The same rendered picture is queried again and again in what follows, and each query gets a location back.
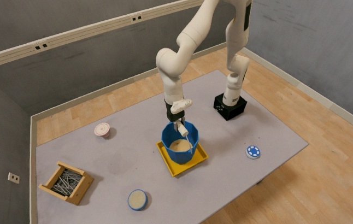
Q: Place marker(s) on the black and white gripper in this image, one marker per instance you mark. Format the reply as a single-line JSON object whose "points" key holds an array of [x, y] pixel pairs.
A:
{"points": [[175, 107]]}

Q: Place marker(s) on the white yogurt cup with lid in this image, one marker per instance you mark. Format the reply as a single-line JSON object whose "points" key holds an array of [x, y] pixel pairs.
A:
{"points": [[102, 130]]}

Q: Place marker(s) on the wooden crate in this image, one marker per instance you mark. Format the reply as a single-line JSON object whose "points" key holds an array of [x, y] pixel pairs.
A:
{"points": [[68, 183]]}

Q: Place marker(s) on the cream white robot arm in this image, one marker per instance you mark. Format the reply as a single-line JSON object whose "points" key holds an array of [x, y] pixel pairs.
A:
{"points": [[171, 65]]}

